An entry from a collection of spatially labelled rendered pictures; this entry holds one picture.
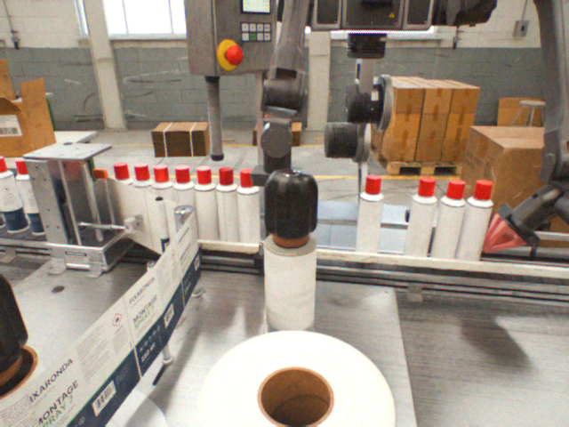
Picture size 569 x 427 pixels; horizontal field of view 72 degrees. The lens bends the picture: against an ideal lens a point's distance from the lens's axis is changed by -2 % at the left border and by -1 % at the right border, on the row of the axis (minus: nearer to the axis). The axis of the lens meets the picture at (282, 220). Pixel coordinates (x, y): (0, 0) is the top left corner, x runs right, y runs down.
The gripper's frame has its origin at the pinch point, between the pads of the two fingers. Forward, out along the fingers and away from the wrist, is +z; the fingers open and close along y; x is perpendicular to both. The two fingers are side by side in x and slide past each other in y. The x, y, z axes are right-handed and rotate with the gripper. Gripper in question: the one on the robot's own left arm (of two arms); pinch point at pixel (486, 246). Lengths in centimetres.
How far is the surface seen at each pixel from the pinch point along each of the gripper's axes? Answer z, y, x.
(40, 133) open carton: 130, -104, -150
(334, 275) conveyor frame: 26.8, 5.5, -21.0
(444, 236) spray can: 3.9, 2.8, -10.0
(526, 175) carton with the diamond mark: -16.3, -17.7, 2.1
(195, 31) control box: 7, -2, -78
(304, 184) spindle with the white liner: 5, 31, -44
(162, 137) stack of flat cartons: 215, -354, -151
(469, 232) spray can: -0.2, 2.1, -6.5
